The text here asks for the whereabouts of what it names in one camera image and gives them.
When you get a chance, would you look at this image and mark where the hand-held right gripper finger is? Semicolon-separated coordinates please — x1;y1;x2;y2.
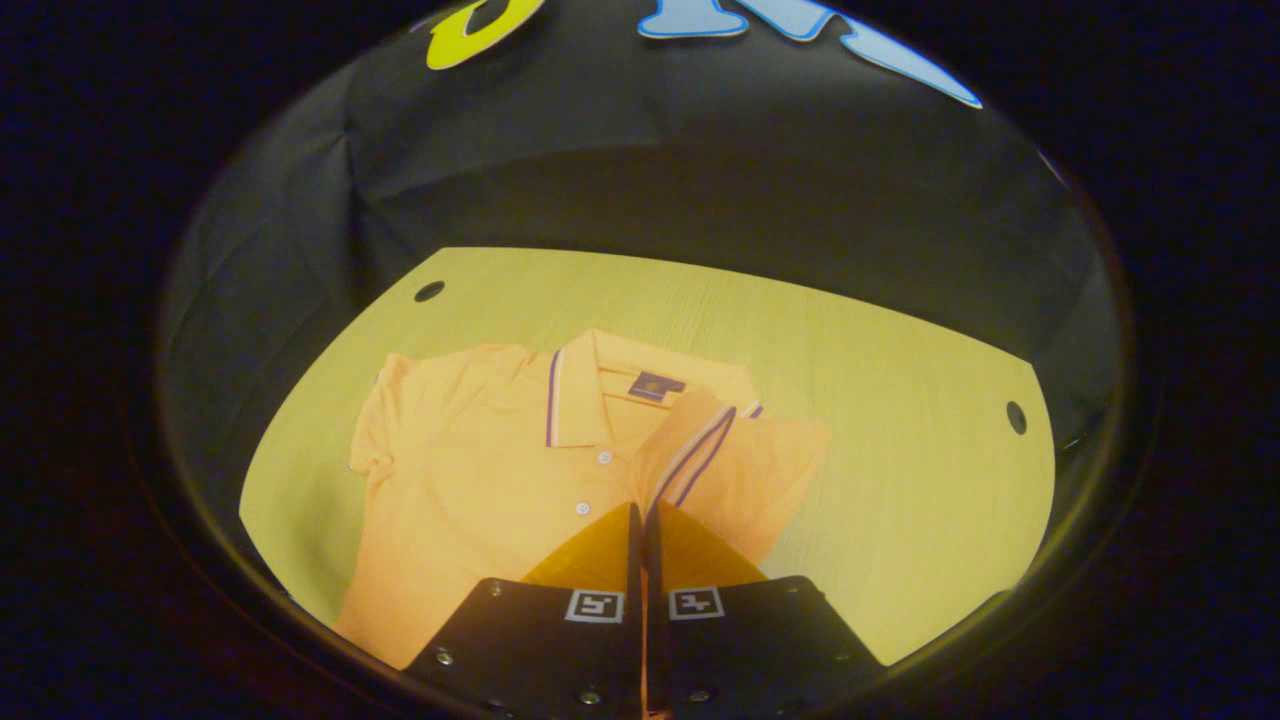
645;498;887;720
405;500;645;720

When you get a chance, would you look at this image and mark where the orange T-shirt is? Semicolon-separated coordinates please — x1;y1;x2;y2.
333;330;833;671

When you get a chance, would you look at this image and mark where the black backdrop cloth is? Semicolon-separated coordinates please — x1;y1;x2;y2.
158;0;1133;601

